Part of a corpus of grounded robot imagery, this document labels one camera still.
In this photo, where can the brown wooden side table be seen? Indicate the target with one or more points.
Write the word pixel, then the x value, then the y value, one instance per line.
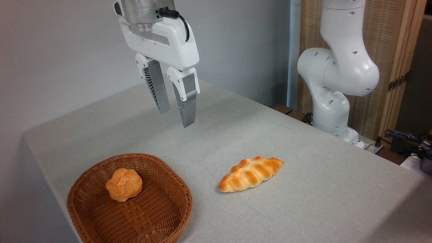
pixel 287 110

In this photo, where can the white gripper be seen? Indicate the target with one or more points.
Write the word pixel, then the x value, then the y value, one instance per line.
pixel 168 38

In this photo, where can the brown wicker basket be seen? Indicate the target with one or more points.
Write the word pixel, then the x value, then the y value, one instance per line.
pixel 158 216

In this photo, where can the brass screen hinge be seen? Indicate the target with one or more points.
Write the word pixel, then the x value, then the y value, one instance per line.
pixel 398 81

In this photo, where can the grey tablecloth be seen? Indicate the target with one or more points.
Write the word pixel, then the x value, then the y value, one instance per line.
pixel 270 209

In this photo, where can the round knotted bread roll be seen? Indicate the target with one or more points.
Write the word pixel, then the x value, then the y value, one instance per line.
pixel 124 185

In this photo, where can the long braided bread loaf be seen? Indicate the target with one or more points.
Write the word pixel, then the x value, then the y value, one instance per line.
pixel 249 173

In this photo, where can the wooden rattan folding screen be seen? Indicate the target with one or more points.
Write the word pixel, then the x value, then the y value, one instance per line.
pixel 388 40

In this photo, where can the light blue vertical pole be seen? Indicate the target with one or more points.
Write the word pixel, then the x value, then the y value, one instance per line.
pixel 293 50

